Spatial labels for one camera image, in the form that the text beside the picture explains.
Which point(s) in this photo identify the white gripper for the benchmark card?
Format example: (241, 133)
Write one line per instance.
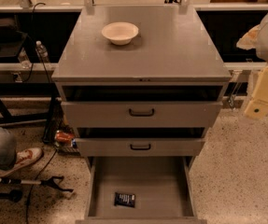
(257, 108)

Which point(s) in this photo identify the dark blue snack bar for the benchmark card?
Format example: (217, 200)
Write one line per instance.
(124, 199)

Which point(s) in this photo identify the grey middle drawer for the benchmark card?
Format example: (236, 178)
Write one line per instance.
(115, 142)

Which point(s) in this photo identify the grey drawer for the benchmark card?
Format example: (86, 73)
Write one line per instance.
(161, 186)
(115, 142)
(175, 106)

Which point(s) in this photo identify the grey drawer cabinet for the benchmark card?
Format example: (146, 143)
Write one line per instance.
(172, 48)

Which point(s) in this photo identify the grey bottom drawer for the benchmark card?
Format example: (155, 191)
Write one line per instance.
(161, 186)

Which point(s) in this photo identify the grey top drawer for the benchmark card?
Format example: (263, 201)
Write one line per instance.
(175, 106)

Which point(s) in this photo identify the orange snack bag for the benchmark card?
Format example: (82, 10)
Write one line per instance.
(63, 137)

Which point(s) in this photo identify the black reacher grabber tool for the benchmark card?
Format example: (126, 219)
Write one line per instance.
(51, 182)

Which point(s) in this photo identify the clear water bottle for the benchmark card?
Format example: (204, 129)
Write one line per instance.
(24, 60)
(42, 52)

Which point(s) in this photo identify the white and orange sneaker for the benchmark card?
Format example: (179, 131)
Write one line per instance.
(25, 158)

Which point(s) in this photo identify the black metal stand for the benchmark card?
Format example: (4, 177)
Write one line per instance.
(29, 89)

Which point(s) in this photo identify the black middle drawer handle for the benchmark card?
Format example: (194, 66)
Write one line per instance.
(140, 148)

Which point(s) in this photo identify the black drawer handle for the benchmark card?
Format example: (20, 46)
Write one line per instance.
(140, 148)
(148, 113)

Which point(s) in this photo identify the black top drawer handle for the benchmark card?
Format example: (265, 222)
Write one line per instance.
(148, 113)

